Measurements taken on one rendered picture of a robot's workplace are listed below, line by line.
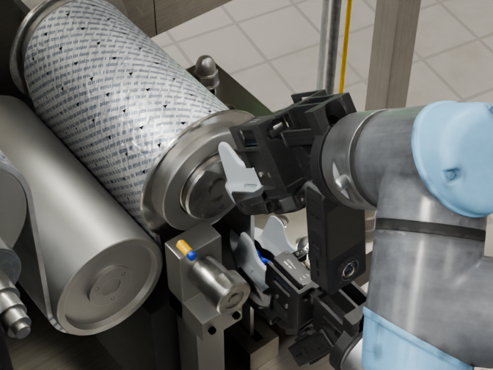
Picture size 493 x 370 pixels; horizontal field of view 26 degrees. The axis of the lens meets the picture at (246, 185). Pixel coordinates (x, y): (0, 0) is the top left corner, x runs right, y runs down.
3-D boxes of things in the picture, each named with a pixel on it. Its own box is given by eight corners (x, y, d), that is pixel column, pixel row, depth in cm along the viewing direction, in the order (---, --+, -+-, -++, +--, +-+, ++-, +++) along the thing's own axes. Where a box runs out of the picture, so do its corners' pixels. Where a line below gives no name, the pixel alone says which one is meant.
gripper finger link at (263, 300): (262, 252, 115) (315, 302, 110) (261, 262, 116) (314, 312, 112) (227, 273, 113) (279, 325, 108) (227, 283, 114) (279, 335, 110)
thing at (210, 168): (173, 207, 99) (225, 145, 98) (161, 194, 100) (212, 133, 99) (213, 229, 105) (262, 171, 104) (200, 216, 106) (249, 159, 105)
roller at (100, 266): (65, 355, 105) (49, 279, 96) (-54, 203, 119) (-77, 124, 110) (166, 296, 110) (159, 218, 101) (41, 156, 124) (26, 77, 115)
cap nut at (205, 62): (202, 95, 144) (202, 69, 140) (187, 80, 146) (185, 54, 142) (224, 84, 145) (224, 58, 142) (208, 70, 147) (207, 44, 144)
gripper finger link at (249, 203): (257, 174, 97) (311, 170, 89) (265, 191, 97) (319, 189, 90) (216, 197, 95) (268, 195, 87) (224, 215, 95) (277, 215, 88)
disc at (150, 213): (150, 262, 105) (133, 158, 94) (147, 259, 105) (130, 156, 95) (268, 191, 111) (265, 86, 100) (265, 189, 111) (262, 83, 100)
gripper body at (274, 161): (291, 92, 93) (370, 81, 83) (329, 180, 95) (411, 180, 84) (221, 130, 90) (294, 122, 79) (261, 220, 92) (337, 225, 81)
